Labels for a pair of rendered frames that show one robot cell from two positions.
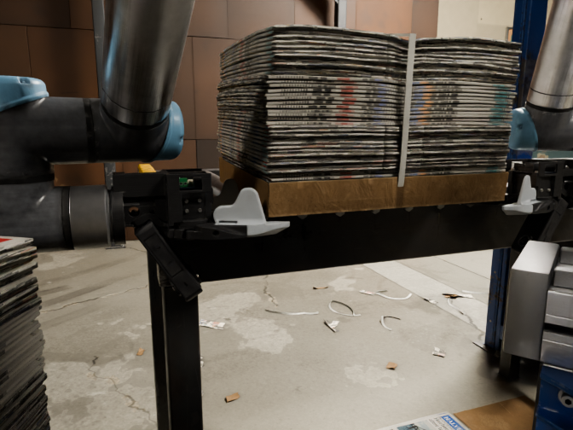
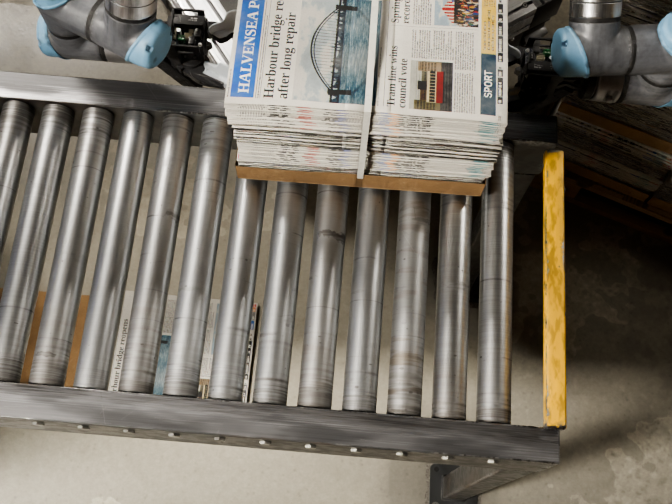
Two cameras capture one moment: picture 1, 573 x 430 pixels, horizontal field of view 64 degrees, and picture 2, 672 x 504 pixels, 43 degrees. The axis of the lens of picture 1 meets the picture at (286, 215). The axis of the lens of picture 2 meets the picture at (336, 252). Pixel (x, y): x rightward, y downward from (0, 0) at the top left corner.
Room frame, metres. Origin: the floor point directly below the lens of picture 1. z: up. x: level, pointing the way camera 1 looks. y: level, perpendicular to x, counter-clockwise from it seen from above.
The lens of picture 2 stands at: (1.40, 0.11, 2.02)
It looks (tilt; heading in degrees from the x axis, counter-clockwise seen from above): 70 degrees down; 201
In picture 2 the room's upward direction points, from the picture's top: 4 degrees clockwise
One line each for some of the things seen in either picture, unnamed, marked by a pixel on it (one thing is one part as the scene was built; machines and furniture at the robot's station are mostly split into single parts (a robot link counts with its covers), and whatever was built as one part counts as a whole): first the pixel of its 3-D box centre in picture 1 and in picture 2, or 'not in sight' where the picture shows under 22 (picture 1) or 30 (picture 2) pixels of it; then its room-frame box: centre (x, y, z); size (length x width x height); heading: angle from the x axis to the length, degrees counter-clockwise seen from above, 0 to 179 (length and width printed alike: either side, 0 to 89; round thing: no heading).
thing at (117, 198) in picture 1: (164, 206); (555, 72); (0.56, 0.15, 0.81); 0.12 x 0.08 x 0.09; 110
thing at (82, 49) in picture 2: not in sight; (75, 34); (0.82, -0.59, 0.81); 0.11 x 0.08 x 0.09; 110
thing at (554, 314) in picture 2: (148, 177); (555, 282); (0.90, 0.27, 0.81); 0.43 x 0.03 x 0.02; 20
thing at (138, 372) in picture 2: not in sight; (158, 249); (1.09, -0.30, 0.77); 0.47 x 0.05 x 0.05; 20
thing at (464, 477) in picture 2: (162, 343); (480, 474); (1.13, 0.33, 0.34); 0.06 x 0.06 x 0.68; 20
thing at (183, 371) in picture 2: not in sight; (200, 253); (1.07, -0.24, 0.77); 0.47 x 0.05 x 0.05; 20
